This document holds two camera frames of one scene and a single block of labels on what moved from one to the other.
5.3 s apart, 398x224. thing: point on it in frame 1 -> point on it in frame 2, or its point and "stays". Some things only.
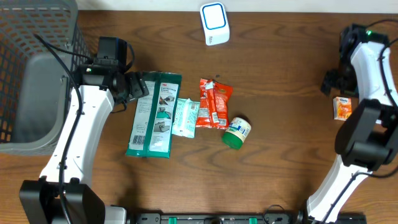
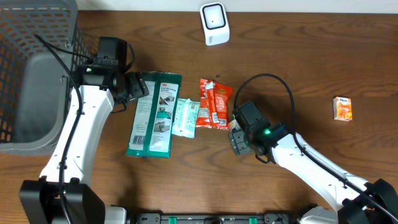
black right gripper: (329, 82) -> (239, 144)
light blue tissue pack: (186, 117) stays
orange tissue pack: (342, 107) stays
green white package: (151, 132) stays
